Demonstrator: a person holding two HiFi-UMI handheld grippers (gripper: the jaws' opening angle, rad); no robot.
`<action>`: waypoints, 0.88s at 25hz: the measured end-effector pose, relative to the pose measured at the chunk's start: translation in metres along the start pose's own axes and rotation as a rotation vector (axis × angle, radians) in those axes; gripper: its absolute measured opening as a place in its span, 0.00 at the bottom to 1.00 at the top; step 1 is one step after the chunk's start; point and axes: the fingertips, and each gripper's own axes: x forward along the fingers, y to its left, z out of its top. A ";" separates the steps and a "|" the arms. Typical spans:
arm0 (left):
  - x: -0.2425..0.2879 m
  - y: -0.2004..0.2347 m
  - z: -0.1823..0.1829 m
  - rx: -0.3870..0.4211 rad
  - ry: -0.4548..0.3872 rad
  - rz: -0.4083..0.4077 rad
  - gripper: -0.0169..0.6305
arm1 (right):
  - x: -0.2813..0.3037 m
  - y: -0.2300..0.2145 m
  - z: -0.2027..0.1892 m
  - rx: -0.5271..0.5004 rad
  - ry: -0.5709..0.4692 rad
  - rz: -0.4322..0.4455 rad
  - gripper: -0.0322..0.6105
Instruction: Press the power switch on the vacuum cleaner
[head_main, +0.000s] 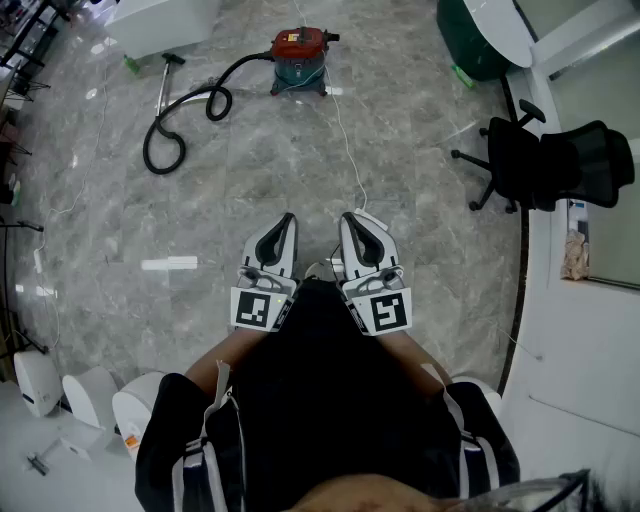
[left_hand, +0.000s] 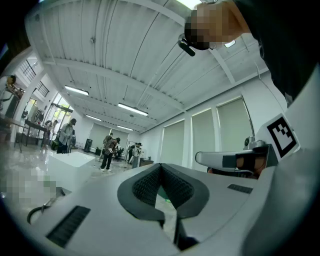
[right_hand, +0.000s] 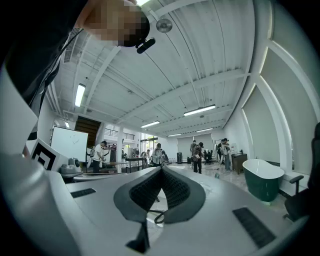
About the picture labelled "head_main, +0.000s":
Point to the silver vacuum wand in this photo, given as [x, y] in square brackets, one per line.
[162, 90]

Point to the green plastic bottle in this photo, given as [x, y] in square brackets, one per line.
[131, 64]
[463, 76]

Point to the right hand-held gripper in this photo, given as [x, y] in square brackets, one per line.
[385, 310]

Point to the black metal rack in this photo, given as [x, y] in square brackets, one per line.
[25, 50]

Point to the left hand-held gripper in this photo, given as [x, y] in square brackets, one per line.
[257, 310]

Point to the person's left forearm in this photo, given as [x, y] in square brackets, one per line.
[220, 360]

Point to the red and green vacuum cleaner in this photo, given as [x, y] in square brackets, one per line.
[300, 57]

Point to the white block counter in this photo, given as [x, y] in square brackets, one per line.
[160, 25]

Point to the person's black clothing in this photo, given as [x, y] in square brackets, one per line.
[320, 400]

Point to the person's white shoe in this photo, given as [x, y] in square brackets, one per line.
[314, 271]

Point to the person's right forearm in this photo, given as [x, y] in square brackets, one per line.
[410, 357]

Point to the green bathtub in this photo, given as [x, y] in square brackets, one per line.
[475, 45]

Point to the small metal tool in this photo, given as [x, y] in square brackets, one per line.
[39, 462]

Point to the crumpled paper bag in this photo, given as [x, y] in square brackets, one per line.
[575, 257]

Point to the black office chair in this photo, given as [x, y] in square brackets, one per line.
[550, 160]

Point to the person's glasses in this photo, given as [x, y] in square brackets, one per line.
[545, 490]

